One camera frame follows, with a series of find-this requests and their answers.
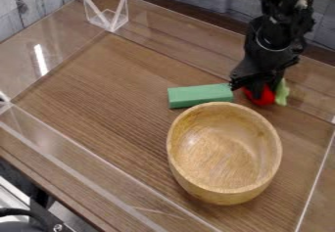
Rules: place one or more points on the black metal mount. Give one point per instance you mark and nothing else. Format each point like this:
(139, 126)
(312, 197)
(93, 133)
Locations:
(45, 220)

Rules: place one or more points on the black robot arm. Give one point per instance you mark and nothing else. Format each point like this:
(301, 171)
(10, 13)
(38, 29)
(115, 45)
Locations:
(274, 44)

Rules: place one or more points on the clear acrylic corner bracket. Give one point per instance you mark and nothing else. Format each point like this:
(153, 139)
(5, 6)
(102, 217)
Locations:
(107, 19)

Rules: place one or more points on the clear acrylic enclosure wall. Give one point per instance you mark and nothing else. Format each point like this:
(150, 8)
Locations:
(86, 118)

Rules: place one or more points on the green rectangular block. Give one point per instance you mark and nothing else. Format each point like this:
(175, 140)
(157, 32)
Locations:
(183, 97)

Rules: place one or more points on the red felt strawberry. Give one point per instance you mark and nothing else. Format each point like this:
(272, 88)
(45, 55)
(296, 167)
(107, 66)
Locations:
(270, 97)

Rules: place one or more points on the wooden bowl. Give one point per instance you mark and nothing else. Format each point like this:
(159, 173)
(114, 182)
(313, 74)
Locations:
(225, 153)

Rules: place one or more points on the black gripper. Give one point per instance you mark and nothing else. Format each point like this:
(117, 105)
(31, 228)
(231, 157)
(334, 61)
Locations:
(262, 67)

